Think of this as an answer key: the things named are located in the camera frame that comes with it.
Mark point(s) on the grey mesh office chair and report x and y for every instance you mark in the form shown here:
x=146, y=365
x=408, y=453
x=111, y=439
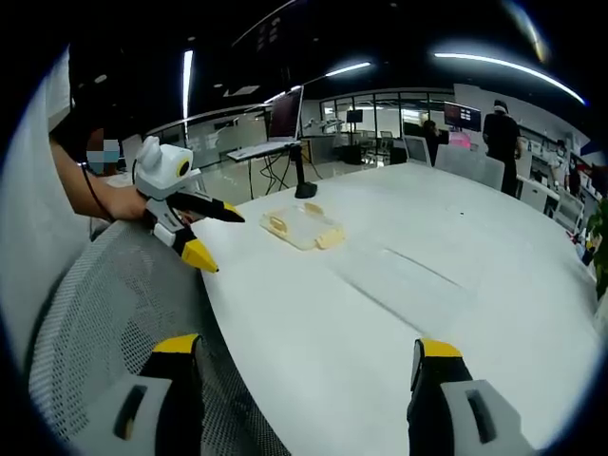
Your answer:
x=128, y=304

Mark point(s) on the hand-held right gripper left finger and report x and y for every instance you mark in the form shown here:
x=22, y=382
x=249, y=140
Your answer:
x=152, y=418

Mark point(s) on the white office chair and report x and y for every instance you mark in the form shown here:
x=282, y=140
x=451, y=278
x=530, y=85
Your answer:
x=470, y=166
x=537, y=192
x=418, y=148

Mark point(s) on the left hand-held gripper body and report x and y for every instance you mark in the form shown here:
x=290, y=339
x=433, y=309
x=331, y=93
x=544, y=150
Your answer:
x=159, y=171

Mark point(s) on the person's white shirt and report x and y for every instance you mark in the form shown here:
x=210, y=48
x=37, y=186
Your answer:
x=38, y=214

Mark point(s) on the black pole stand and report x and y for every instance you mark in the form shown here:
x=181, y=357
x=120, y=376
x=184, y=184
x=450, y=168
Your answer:
x=305, y=187

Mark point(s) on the long ceiling light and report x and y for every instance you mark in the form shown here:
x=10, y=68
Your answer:
x=503, y=66
x=187, y=83
x=347, y=69

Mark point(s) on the white side table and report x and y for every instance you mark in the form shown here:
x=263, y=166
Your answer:
x=263, y=149

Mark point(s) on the monitor screen on stand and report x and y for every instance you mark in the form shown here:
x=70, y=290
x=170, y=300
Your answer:
x=286, y=116

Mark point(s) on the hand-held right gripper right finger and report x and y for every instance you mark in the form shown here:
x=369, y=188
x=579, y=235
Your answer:
x=456, y=418

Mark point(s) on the wall monitor screen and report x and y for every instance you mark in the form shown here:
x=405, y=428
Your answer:
x=461, y=116

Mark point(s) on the green potted plant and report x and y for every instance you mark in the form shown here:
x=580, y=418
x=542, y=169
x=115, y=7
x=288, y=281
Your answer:
x=599, y=242

